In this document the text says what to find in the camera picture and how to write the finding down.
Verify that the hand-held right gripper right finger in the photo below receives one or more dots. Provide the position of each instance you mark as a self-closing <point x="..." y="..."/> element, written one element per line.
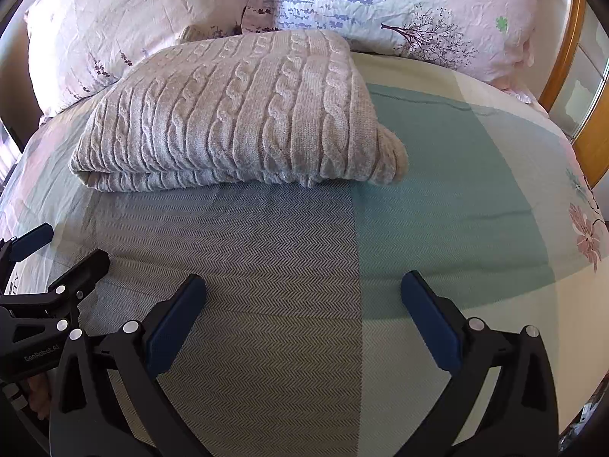
<point x="430" y="328"/>

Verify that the pink floral pillow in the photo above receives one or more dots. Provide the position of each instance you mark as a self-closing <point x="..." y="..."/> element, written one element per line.
<point x="119" y="24"/>

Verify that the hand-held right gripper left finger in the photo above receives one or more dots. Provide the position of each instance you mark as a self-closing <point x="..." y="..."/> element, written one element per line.
<point x="173" y="328"/>

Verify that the wooden headboard with mirror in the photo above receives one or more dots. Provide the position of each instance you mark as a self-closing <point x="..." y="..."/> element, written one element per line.
<point x="578" y="85"/>

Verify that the person's left hand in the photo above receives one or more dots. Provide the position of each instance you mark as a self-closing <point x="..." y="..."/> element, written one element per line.
<point x="38" y="390"/>

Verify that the pink pillow with lavender print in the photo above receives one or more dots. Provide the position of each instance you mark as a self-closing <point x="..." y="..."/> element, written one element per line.
<point x="414" y="14"/>

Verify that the purple tree print pillow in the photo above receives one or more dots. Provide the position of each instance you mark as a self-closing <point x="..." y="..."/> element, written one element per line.
<point x="257" y="7"/>

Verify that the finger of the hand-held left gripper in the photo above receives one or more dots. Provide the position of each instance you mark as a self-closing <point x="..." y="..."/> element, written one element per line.
<point x="78" y="273"/>
<point x="32" y="239"/>

